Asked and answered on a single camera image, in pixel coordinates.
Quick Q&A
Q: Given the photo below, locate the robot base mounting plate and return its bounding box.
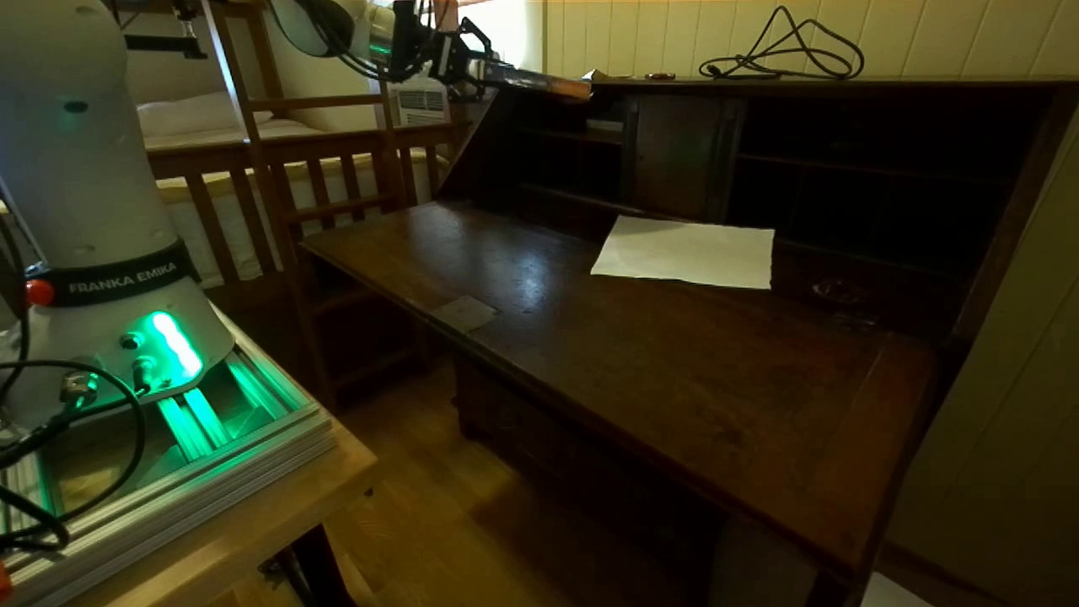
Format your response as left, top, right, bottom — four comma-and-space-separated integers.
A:
0, 322, 331, 607

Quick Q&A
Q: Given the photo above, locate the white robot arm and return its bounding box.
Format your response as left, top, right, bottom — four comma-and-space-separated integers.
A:
0, 0, 231, 395

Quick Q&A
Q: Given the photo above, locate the white paper sheet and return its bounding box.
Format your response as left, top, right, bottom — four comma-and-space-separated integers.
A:
589, 215, 775, 291

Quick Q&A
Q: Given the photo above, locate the dark wooden secretary desk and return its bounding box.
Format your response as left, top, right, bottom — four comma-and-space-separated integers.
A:
309, 82, 1075, 607

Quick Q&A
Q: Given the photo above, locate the dark wooden chair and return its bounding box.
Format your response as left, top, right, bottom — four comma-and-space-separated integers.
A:
149, 0, 459, 407

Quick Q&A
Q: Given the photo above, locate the light wooden robot table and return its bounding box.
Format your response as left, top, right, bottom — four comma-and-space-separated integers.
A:
81, 420, 378, 607

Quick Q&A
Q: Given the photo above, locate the black cable on desk top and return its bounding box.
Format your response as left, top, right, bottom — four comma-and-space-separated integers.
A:
694, 3, 870, 84

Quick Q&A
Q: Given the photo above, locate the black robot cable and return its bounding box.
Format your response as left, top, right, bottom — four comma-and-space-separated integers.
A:
0, 198, 149, 561

